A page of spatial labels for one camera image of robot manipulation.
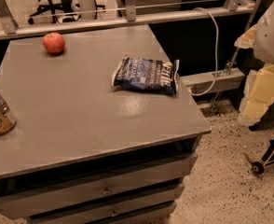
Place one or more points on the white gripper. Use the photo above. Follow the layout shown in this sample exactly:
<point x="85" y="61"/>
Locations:
<point x="272" y="37"/>

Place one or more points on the black wheeled cart base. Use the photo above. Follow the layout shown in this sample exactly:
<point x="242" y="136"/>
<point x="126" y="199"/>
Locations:
<point x="258" y="167"/>

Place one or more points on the red apple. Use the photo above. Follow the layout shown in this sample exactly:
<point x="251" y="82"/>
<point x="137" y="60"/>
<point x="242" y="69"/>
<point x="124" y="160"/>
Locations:
<point x="53" y="43"/>

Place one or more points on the blue chip bag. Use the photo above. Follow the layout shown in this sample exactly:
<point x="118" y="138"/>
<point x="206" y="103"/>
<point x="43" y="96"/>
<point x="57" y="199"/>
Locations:
<point x="137" y="74"/>

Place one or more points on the grey drawer cabinet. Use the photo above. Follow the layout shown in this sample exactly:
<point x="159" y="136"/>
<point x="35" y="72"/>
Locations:
<point x="84" y="151"/>

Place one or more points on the black office chair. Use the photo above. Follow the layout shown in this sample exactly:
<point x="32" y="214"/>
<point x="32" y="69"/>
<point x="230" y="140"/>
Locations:
<point x="60" y="11"/>

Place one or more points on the grey metal beam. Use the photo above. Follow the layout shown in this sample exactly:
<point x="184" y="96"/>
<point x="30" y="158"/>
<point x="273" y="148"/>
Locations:
<point x="211" y="82"/>

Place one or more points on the metal railing frame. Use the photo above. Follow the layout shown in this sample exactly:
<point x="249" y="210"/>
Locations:
<point x="129" y="17"/>

